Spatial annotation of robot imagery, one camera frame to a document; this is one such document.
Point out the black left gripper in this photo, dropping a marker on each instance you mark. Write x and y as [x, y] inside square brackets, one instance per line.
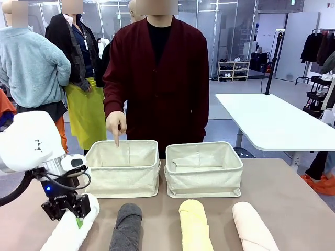
[58, 190]

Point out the white towel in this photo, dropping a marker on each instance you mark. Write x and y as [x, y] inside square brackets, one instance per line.
[66, 235]

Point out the grey towel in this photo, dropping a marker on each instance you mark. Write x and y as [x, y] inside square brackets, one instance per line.
[127, 227]

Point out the pink towel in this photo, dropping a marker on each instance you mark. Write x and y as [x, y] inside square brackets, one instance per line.
[251, 227]

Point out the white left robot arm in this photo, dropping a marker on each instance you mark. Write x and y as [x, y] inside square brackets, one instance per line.
[26, 136]

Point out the person's right forearm maroon sleeve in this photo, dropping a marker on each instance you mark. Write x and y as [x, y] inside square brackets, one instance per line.
[112, 96]

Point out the person's right hand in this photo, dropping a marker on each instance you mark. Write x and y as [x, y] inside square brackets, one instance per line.
[115, 123]

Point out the beige fabric basket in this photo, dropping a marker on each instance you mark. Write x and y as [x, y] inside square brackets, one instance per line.
[204, 183]
[123, 180]

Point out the mannequin in black coat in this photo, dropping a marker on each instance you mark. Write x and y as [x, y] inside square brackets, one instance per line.
[83, 104]

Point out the orange cloth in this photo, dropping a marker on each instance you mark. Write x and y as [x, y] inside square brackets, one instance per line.
[6, 104]

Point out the yellow rolled towel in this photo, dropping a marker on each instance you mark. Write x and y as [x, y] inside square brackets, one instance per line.
[195, 227]

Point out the mannequin in light blue fleece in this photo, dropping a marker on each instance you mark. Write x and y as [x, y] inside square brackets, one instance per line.
[34, 65]

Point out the person in maroon cardigan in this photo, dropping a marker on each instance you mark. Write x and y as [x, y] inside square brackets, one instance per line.
[180, 86]

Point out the grey table leg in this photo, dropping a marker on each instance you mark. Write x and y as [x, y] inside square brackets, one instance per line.
[239, 139]

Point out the black round stool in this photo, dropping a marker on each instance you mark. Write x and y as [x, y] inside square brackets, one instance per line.
[244, 153]

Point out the bare-headed mannequin in black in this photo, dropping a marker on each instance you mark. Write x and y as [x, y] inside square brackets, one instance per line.
[134, 11]

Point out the wooden shoe rack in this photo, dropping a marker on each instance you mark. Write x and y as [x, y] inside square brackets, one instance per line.
[233, 70]

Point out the white table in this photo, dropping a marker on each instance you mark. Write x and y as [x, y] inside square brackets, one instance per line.
[269, 120]

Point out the white table leg with socket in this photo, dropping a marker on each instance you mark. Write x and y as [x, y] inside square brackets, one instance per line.
[295, 158]

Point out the black pole stand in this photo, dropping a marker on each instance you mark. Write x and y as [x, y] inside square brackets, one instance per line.
[273, 62]

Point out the leg in dark trousers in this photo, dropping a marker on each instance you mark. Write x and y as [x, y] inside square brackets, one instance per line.
[316, 164]

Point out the orange shoe covers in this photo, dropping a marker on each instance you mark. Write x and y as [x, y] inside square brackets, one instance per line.
[320, 184]

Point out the black trolley cart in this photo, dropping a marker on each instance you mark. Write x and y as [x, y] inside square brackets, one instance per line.
[318, 94]

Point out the white partition panel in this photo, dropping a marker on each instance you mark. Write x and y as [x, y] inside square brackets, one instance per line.
[298, 44]

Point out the clothes rack with dark garments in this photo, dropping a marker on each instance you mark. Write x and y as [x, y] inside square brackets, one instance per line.
[318, 49]

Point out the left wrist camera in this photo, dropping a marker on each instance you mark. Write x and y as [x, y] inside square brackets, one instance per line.
[76, 171]

